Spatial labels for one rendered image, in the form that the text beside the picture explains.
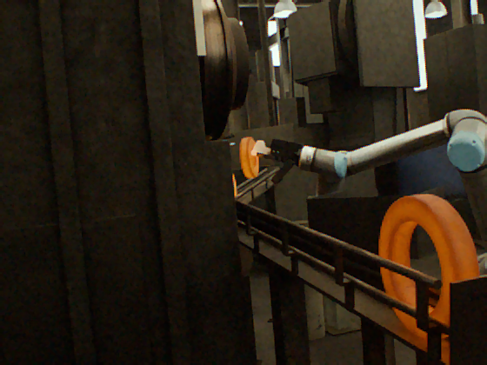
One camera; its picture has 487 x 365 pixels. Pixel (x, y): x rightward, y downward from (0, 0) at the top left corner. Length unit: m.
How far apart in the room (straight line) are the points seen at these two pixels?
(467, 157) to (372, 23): 3.52
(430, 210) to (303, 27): 4.97
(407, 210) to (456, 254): 0.10
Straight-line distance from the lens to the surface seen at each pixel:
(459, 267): 0.70
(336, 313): 2.72
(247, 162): 2.15
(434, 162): 5.04
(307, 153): 2.14
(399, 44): 5.60
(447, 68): 6.81
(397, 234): 0.81
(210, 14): 1.62
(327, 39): 5.40
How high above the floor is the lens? 0.83
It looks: 3 degrees down
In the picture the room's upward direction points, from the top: 5 degrees counter-clockwise
